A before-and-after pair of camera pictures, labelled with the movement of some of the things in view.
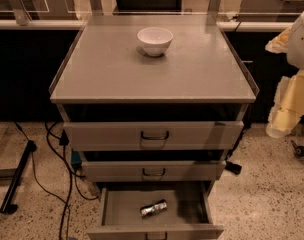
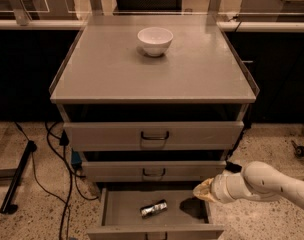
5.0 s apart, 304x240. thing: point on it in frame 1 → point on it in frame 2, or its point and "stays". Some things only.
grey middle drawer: (150, 171) stays
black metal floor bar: (7, 207) stays
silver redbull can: (154, 208) stays
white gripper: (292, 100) → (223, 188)
